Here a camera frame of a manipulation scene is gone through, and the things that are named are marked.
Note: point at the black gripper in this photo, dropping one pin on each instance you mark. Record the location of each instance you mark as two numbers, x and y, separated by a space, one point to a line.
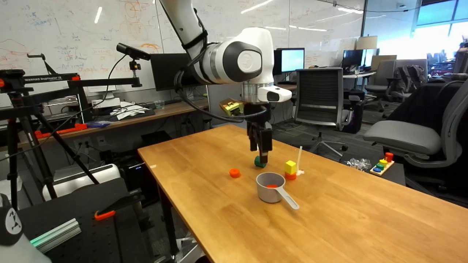
258 125

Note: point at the green cube block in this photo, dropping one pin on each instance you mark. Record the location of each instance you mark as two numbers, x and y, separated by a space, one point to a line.
258 164

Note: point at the yellow cube block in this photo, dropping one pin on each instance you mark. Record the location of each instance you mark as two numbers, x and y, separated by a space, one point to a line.
290 167

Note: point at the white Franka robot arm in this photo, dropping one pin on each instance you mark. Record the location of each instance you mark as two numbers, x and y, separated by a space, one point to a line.
239 60

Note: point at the grey measuring cup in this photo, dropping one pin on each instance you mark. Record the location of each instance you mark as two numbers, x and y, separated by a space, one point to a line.
268 190

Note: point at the light grey office chair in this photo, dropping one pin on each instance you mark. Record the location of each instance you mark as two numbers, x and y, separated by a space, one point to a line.
221 104

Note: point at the black mesh office chair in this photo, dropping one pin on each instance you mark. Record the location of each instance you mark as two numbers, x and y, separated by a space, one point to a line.
319 95

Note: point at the lit computer monitor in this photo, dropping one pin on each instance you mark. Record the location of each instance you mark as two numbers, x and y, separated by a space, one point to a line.
293 60

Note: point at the clear plastic bag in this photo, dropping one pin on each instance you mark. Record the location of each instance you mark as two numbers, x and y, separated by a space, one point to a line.
359 164

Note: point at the long wooden desk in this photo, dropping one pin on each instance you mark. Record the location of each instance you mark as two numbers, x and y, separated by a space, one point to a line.
156 114

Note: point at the large black monitor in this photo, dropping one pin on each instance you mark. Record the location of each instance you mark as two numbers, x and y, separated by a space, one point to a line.
166 72

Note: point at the black metal table leg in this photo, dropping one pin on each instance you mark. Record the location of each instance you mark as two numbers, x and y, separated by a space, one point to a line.
167 224

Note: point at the black computer tower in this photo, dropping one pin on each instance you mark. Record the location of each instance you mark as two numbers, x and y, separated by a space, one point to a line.
141 177

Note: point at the colourful stacking toy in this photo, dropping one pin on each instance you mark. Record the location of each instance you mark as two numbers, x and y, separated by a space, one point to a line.
382 167

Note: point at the dark background monitor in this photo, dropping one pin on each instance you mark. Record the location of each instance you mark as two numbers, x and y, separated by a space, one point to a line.
352 59

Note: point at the white papers pile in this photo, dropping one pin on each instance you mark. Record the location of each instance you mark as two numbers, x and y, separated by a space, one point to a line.
128 111

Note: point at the grey background office chair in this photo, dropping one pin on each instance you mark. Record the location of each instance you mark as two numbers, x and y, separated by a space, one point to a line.
382 73

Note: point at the grey padded office chair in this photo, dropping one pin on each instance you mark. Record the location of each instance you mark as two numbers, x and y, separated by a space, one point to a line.
407 136

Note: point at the black background chair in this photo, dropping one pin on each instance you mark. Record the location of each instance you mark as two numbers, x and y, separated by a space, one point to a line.
425 103

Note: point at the white tube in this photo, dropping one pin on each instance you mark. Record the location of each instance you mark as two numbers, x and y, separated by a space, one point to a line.
81 182

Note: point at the red flat bar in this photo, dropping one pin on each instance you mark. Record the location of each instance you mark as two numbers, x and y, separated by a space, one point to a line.
68 130

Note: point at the black cart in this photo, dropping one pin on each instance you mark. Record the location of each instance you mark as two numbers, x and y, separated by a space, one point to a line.
88 234

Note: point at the silver green metal bar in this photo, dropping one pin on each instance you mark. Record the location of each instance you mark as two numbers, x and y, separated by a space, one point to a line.
55 236

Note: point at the black cap with logo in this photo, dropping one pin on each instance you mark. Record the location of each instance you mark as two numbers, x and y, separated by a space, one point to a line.
9 221

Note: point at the wrist camera with coloured mount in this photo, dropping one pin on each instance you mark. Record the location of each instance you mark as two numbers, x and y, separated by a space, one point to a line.
232 107

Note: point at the black stereo camera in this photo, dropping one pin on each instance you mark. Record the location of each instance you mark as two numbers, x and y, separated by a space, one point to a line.
132 50

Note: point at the black tripod camera rig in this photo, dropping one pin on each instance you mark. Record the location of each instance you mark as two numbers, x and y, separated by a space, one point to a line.
30 78

